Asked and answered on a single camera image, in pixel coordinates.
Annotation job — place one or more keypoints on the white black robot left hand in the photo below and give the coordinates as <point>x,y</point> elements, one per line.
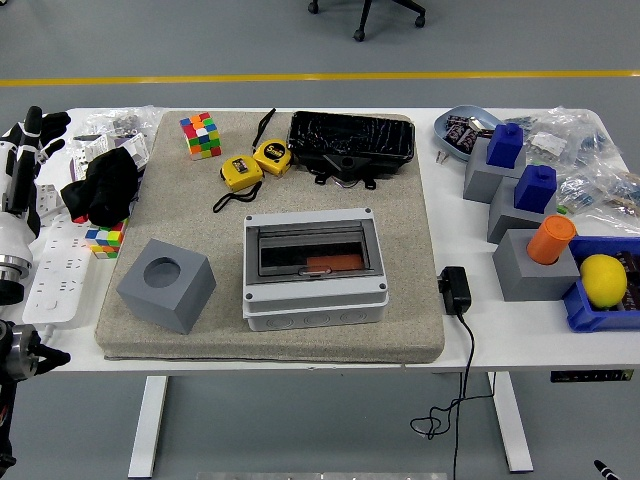
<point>22,190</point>

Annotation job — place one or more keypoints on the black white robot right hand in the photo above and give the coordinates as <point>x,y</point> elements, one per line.
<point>606,471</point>

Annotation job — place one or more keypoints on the grey electrical box clear lid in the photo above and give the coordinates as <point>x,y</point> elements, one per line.
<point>315,310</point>

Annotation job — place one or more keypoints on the orange cylinder battery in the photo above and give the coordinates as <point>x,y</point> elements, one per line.
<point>550,240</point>
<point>335,263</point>

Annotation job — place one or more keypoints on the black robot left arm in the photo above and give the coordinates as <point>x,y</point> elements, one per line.
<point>17,350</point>

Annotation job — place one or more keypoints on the black cloth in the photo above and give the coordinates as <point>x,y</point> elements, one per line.
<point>105,185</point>

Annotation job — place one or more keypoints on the black table control panel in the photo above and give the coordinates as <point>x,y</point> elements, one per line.
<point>590,376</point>

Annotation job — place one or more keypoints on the white power strip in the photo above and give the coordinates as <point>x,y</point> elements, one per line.
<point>60,280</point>

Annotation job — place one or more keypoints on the small colourful puzzle cube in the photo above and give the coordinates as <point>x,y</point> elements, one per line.
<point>105,242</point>

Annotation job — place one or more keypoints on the white table leg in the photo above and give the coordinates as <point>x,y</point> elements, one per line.
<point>147,425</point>
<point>512,425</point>

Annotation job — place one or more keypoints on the clear bag of screws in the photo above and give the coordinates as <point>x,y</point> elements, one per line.
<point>125,120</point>

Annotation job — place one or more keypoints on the blue plastic bin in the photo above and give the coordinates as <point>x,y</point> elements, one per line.
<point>590,320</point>

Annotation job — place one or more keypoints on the grey holder block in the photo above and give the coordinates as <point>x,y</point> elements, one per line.
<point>535,282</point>
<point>507,220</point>
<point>482,182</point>
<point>165,305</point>

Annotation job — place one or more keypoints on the large colourful puzzle cube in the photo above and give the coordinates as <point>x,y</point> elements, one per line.
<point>201,137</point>

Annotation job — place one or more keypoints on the yellow lemon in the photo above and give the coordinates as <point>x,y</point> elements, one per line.
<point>603,280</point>

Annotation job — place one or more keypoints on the dark printed packet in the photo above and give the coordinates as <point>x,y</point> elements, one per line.
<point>632,280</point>
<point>461,136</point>

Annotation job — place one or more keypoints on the yellow tape measure plain label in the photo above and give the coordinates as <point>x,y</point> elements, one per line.
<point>240,170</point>

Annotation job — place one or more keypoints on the yellow tape measure 5m print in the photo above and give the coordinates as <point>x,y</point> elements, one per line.
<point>272,157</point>

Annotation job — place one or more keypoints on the grey-brown fabric mat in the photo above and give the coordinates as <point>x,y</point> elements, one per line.
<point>390,340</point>

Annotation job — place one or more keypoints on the small green connector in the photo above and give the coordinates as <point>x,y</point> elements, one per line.
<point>563,210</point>

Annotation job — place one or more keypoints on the clear bag of mixed parts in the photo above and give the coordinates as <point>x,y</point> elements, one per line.
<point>605,192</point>

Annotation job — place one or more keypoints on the blue plastic block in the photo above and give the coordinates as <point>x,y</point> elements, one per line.
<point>535,189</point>
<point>505,145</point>

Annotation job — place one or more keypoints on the black plastic tray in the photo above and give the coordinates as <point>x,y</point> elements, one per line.
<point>350,135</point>

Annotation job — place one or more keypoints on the clear bag of blue parts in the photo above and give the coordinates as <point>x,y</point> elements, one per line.
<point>565,135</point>

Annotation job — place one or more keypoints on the brown packet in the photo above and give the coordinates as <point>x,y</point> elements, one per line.
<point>481,126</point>

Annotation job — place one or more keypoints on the black office chair base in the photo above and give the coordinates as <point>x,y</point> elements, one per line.
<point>365,15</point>

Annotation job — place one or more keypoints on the blue-grey shallow dish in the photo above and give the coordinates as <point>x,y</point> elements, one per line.
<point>460,112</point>

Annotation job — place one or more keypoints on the black triangular bracket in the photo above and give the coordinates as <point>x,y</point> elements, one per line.
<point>347,162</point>

